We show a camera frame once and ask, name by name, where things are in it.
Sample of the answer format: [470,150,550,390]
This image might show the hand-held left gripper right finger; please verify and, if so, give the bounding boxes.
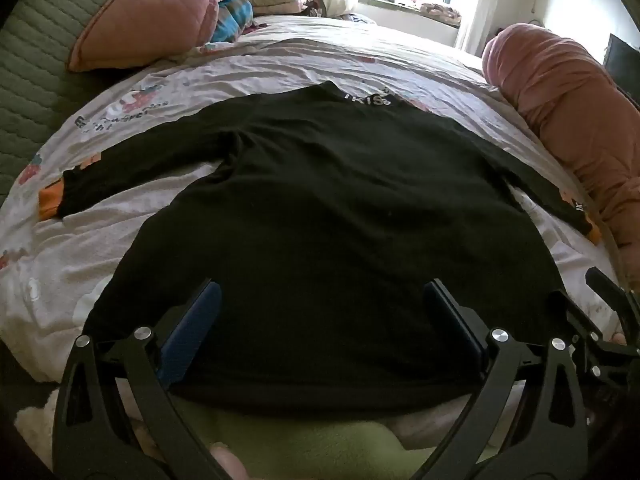
[422,277,591,480]

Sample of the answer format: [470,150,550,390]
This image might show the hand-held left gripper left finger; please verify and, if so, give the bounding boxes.
[52,277,236,480]

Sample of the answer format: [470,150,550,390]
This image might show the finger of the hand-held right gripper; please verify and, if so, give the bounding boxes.
[585,266,640,341]
[549,287,617,381]

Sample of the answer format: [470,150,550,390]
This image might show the black sweater with orange cuffs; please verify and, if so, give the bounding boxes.
[39,80,603,409]

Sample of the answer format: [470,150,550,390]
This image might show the person's left hand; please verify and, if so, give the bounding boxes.
[209,441,249,480]

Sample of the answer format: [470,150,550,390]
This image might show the green fleece garment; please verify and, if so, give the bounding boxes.
[175,400,427,480]

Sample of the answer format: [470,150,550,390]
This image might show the white plush cloth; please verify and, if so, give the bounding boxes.
[14,387,71,463]

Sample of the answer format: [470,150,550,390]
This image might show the pink rolled blanket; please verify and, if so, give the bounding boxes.
[482,22,640,261]

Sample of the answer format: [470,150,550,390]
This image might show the black television screen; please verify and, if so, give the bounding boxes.
[605,34,640,111]

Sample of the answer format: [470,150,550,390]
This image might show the strawberry printed bed sheet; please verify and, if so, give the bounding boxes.
[0,12,632,441]

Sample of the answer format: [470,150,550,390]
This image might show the green quilted headboard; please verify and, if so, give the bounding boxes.
[0,0,151,203]

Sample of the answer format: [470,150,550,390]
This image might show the small floral cloth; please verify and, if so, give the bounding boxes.
[412,1,463,23]

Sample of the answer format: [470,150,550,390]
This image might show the blue striped cloth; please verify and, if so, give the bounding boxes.
[212,0,256,43]

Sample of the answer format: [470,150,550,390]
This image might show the pink pillow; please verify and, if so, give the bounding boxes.
[67,0,245,73]

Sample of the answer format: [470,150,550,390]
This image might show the green windowsill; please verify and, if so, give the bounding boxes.
[359,0,462,30]

